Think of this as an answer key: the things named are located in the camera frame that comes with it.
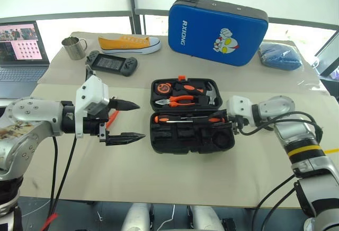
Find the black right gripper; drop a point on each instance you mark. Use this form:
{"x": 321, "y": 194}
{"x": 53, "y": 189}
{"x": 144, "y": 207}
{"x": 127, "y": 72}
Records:
{"x": 237, "y": 125}

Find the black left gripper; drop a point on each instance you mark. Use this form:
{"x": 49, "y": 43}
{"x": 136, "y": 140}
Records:
{"x": 95, "y": 125}

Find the black plastic tool case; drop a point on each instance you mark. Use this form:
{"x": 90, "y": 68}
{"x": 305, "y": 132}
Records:
{"x": 164, "y": 146}

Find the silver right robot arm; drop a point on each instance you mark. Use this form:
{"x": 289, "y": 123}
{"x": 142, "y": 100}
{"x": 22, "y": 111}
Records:
{"x": 278, "y": 106}

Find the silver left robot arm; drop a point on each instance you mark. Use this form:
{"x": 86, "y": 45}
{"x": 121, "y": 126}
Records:
{"x": 31, "y": 119}

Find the blue RXIONG zip case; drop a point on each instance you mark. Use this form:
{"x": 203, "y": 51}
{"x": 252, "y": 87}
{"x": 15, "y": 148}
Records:
{"x": 212, "y": 29}

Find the orange black screwdriver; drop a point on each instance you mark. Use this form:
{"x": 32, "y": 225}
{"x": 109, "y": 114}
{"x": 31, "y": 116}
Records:
{"x": 215, "y": 120}
{"x": 161, "y": 119}

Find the black orange tape measure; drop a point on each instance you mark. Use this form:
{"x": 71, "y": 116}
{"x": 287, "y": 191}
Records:
{"x": 162, "y": 87}

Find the dark grey handheld game console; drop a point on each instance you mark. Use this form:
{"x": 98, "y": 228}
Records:
{"x": 111, "y": 62}

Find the beige table sheet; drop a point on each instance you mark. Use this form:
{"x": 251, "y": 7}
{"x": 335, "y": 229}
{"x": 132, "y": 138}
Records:
{"x": 159, "y": 178}
{"x": 185, "y": 72}

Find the yellow canvas sneaker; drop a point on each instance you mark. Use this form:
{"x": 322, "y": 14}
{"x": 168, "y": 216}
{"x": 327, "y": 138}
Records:
{"x": 121, "y": 44}

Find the blue fabric pouch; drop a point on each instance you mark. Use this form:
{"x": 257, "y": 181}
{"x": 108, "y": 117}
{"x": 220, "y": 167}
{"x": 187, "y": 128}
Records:
{"x": 280, "y": 57}

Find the steel mug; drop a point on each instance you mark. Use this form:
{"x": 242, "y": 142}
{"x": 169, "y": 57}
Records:
{"x": 72, "y": 51}

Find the silver rounded shell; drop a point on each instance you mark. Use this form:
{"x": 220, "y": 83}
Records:
{"x": 206, "y": 219}
{"x": 136, "y": 217}

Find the yellow thin strip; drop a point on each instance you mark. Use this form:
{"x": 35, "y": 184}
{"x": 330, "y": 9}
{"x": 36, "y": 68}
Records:
{"x": 332, "y": 150}

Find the open laptop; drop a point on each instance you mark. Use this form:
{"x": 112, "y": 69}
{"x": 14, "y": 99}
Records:
{"x": 18, "y": 45}

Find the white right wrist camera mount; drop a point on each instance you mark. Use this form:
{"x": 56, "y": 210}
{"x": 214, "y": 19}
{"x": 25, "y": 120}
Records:
{"x": 238, "y": 106}

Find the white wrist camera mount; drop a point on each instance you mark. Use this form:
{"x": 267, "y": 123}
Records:
{"x": 238, "y": 106}
{"x": 90, "y": 93}

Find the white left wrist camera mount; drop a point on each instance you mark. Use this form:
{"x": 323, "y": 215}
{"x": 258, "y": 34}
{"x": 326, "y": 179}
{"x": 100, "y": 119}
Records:
{"x": 90, "y": 93}

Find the grey window frame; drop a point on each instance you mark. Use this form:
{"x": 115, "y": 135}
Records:
{"x": 136, "y": 11}

